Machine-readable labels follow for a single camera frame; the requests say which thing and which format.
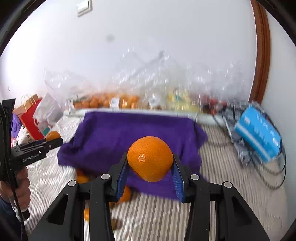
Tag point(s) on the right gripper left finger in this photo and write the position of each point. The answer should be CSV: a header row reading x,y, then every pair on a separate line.
x,y
119,174

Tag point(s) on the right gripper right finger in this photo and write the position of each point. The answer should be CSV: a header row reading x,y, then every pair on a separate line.
x,y
181,174

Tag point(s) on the large orange with stem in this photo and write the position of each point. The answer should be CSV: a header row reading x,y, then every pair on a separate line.
x,y
150,158

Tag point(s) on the small orange mandarin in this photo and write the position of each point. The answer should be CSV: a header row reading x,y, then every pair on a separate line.
x,y
52,135

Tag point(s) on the person's left hand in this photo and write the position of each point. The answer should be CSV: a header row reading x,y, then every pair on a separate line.
x,y
22,192

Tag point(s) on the orange on bed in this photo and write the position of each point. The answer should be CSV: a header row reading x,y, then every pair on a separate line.
x,y
86,214
127,195

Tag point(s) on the purple towel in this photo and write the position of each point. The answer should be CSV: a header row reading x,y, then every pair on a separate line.
x,y
102,138

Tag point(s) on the orange under towel edge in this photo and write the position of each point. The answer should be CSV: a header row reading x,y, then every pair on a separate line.
x,y
82,176

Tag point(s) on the red paper gift bag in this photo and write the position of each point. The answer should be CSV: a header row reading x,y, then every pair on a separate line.
x,y
25,113

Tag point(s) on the orange on bed front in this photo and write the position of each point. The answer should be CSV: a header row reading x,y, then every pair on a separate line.
x,y
86,214

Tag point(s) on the white plastic bag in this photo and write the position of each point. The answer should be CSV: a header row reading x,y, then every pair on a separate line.
x,y
47,114

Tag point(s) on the patterned grey pouch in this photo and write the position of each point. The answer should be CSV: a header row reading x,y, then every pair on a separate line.
x,y
231,115

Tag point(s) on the clear bag of oranges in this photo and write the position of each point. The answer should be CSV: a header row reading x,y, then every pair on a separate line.
x,y
107,100

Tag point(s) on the clear bag of mandarins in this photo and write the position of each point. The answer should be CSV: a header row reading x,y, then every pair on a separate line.
x,y
67,87

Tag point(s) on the blue tissue pack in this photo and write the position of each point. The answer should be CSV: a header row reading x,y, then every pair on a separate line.
x,y
259,133

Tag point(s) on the clear bag of yellow fruit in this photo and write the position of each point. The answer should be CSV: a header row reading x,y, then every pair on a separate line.
x,y
162,83

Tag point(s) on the brown wooden door frame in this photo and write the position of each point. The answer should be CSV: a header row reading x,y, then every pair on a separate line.
x,y
262,62

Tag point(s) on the white wall switch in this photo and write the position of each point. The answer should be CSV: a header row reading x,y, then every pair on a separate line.
x,y
83,7

